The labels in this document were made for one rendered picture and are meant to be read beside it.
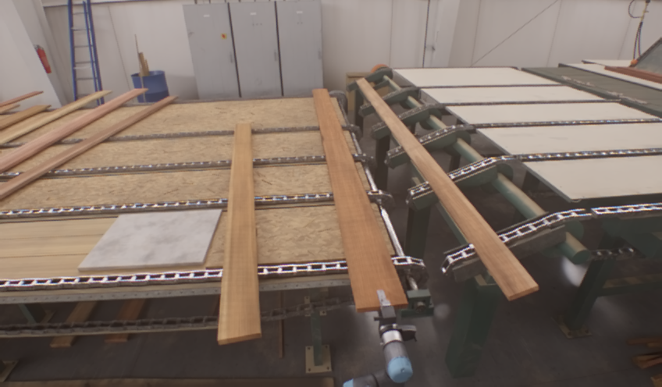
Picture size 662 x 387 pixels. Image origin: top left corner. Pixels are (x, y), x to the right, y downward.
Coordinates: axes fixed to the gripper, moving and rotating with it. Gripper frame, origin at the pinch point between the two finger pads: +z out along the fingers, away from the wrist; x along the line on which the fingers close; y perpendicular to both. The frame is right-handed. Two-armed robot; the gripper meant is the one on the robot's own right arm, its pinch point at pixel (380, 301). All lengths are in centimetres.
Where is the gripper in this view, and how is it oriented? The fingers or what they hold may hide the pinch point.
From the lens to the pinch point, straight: 140.7
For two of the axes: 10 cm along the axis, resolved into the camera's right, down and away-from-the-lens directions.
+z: -1.0, -4.7, 8.8
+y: -10.0, 0.6, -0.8
